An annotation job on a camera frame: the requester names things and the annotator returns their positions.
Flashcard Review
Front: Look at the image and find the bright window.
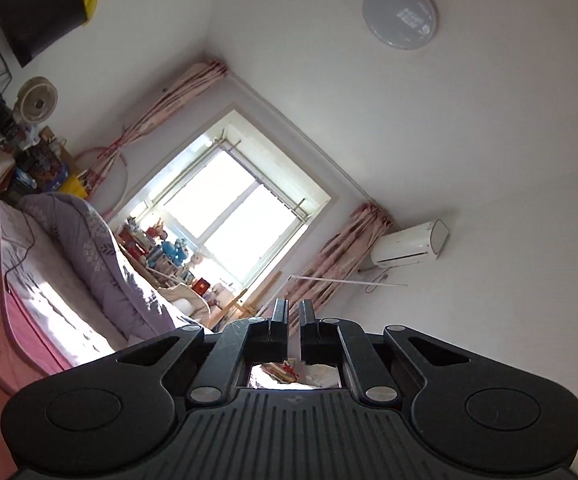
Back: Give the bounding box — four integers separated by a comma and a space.
106, 105, 335, 311

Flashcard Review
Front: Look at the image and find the beige standing fan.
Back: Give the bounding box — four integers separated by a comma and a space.
11, 76, 58, 126

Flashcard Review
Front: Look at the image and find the yellow paper bag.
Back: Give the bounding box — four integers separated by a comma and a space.
59, 175, 90, 200

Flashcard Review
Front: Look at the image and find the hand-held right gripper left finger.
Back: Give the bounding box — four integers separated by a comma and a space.
116, 299, 290, 406

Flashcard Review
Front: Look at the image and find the white wall air conditioner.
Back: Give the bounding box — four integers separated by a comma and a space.
370, 218, 451, 268

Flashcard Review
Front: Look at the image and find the pink floral curtain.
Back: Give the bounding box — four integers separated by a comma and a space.
281, 201, 395, 306
85, 60, 230, 198

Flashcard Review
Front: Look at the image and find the wooden easel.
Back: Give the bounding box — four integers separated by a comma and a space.
226, 272, 282, 322

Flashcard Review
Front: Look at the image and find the round white ceiling lamp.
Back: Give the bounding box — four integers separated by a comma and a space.
361, 0, 440, 51

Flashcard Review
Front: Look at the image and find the black wall television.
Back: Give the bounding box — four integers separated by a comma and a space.
0, 0, 87, 68

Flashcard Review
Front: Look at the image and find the colourful printed box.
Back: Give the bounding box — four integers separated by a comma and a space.
29, 145, 70, 191

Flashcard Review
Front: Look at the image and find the light striped bed sheet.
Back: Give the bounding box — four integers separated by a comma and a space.
0, 200, 130, 366

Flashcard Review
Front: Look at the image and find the blue plush toy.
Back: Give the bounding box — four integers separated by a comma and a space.
161, 240, 190, 266

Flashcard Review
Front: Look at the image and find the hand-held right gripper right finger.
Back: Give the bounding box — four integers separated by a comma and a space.
299, 299, 470, 406

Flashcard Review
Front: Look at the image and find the purple floral duvet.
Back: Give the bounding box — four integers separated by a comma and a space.
19, 192, 205, 343

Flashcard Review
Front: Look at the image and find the thin black cable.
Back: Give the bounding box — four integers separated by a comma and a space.
1, 210, 38, 281

